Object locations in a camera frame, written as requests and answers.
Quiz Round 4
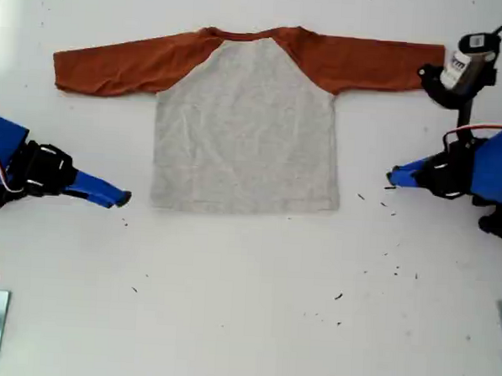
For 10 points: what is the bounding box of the grey t-shirt with orange sleeves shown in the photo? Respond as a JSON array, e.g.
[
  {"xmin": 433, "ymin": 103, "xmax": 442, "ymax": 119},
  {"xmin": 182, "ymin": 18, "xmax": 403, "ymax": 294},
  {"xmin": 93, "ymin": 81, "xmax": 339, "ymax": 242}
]
[{"xmin": 45, "ymin": 12, "xmax": 447, "ymax": 227}]

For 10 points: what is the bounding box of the red white arm wire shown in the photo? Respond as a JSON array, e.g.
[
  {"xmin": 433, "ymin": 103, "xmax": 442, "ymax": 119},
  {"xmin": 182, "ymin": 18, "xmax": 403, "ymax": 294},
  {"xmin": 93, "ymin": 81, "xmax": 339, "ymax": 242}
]
[
  {"xmin": 0, "ymin": 146, "xmax": 29, "ymax": 195},
  {"xmin": 442, "ymin": 119, "xmax": 502, "ymax": 147}
]

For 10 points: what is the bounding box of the black camera stalk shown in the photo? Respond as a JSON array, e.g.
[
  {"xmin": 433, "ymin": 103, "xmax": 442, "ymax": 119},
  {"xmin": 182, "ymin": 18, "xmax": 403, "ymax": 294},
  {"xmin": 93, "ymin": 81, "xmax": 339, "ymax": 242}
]
[{"xmin": 455, "ymin": 97, "xmax": 478, "ymax": 135}]

